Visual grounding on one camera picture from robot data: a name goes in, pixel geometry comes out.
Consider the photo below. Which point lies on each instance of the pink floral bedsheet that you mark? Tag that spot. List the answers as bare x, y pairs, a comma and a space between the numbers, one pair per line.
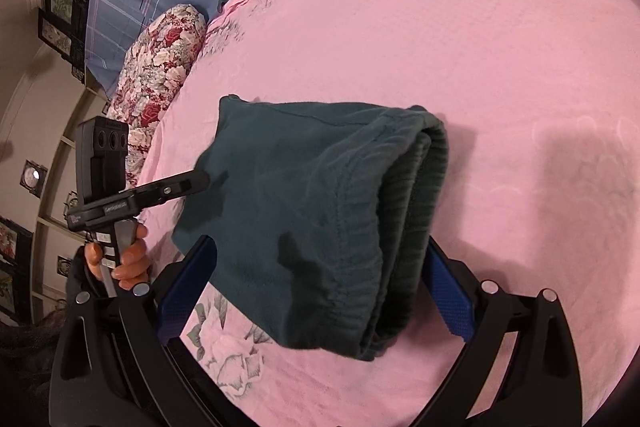
450, 57

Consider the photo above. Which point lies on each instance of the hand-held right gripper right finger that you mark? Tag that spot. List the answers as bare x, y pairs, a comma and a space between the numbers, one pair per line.
450, 292

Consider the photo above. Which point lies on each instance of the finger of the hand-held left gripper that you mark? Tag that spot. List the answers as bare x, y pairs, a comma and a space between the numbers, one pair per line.
175, 187

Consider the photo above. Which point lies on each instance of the white wall shelf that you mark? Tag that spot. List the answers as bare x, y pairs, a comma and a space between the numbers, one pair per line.
55, 207

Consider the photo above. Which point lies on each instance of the blue plaid pillow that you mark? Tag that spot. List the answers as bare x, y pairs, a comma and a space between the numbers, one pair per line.
125, 7

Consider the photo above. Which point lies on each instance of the round silver ornament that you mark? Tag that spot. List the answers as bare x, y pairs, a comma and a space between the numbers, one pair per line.
34, 177

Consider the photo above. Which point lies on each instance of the red floral quilt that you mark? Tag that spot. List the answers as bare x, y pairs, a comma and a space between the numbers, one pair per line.
155, 57

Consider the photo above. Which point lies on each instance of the person's left hand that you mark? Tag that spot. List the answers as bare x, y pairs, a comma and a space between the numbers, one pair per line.
135, 257

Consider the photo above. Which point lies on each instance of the person's left forearm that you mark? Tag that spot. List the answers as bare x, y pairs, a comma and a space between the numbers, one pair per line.
30, 347

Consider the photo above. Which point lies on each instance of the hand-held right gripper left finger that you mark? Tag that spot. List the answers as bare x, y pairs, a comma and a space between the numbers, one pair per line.
187, 287

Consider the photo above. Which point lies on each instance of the dark green pants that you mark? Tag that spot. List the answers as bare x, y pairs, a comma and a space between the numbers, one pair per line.
300, 187

